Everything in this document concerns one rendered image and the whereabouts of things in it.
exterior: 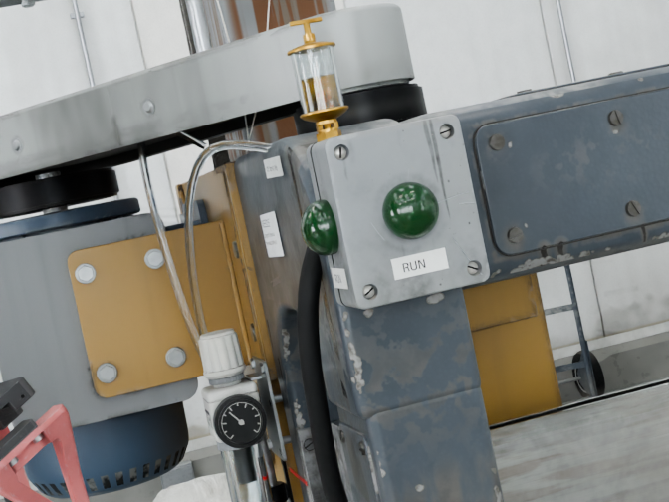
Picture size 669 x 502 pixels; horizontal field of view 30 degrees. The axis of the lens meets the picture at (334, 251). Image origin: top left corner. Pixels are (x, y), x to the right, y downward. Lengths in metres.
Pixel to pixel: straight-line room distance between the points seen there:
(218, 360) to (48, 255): 0.22
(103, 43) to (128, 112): 4.98
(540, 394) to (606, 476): 0.14
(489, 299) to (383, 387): 0.29
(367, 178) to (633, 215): 0.18
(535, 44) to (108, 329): 5.46
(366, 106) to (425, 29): 5.41
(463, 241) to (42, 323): 0.49
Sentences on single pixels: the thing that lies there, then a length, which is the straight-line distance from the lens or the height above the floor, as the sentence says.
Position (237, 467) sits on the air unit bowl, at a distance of 0.90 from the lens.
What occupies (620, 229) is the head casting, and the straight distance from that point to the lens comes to 0.75.
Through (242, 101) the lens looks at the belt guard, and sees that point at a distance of 0.87.
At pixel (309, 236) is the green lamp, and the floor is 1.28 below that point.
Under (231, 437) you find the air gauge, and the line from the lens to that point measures 0.88.
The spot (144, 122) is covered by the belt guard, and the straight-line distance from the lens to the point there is 0.93.
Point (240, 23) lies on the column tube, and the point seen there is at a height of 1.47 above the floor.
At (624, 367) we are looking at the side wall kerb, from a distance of 6.52.
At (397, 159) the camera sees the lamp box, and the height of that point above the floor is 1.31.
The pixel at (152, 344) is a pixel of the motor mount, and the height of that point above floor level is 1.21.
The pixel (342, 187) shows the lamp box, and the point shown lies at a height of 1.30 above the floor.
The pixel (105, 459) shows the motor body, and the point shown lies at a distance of 1.10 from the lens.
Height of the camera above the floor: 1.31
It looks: 3 degrees down
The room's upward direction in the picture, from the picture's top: 12 degrees counter-clockwise
